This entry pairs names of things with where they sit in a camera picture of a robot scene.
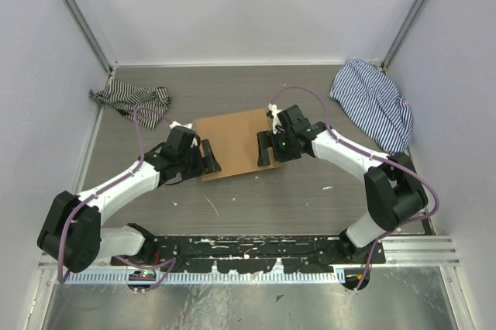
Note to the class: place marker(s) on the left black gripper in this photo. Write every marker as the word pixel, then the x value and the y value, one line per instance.
pixel 209 165

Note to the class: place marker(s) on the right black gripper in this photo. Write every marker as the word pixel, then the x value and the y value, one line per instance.
pixel 266 140

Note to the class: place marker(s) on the brown cardboard box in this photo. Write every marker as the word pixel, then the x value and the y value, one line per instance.
pixel 233 139

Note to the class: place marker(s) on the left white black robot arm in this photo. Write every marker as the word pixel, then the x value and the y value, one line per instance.
pixel 73 232

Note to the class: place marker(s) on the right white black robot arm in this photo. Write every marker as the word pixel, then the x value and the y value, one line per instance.
pixel 393 193

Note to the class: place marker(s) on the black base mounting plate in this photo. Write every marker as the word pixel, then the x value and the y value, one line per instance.
pixel 251 254

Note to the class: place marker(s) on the black white striped cloth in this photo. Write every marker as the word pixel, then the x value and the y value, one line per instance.
pixel 143 104

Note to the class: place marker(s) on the blue white striped cloth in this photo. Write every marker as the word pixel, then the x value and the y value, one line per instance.
pixel 374 104

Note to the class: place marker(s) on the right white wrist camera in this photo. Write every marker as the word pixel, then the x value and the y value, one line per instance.
pixel 272 114

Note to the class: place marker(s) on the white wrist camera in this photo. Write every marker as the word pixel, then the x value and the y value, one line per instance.
pixel 177 124
pixel 272 114

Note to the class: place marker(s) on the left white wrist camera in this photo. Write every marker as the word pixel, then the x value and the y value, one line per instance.
pixel 177 124

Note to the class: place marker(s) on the slotted grey cable duct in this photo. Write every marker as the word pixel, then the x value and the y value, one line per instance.
pixel 128 276

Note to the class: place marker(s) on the aluminium front rail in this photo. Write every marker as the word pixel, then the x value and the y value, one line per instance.
pixel 416 250

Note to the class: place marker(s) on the left aluminium frame post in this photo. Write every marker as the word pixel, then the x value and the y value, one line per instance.
pixel 81 13

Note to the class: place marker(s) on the aluminium frame post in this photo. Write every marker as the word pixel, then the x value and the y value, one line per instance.
pixel 408 22
pixel 81 13

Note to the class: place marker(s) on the right aluminium frame post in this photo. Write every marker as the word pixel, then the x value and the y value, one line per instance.
pixel 408 22

